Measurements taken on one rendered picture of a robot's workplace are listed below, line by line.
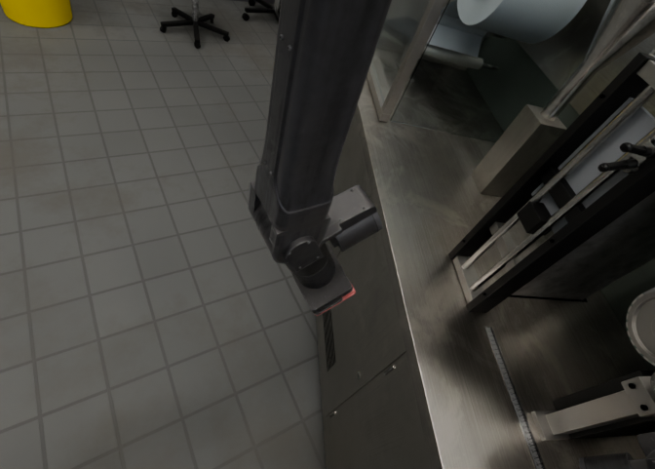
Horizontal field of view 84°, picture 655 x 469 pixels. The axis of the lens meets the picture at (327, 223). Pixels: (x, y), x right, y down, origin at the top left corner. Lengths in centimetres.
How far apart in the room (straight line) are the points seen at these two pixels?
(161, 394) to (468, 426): 113
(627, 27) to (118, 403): 181
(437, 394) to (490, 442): 12
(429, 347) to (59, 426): 126
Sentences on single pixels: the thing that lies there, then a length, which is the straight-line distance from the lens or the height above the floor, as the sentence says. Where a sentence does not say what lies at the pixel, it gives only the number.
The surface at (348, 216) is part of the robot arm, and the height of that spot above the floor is 126.
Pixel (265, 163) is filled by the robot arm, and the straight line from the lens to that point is 31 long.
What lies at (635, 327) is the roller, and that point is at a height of 113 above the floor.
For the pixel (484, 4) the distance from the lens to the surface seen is 122.
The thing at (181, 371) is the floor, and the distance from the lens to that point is 163.
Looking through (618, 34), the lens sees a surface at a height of 140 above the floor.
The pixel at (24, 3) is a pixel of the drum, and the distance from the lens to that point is 335.
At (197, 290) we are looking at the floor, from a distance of 176.
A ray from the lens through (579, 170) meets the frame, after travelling 79.
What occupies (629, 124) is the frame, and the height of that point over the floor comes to 136.
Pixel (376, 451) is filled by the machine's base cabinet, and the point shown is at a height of 57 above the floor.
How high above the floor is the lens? 155
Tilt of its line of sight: 48 degrees down
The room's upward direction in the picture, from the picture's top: 24 degrees clockwise
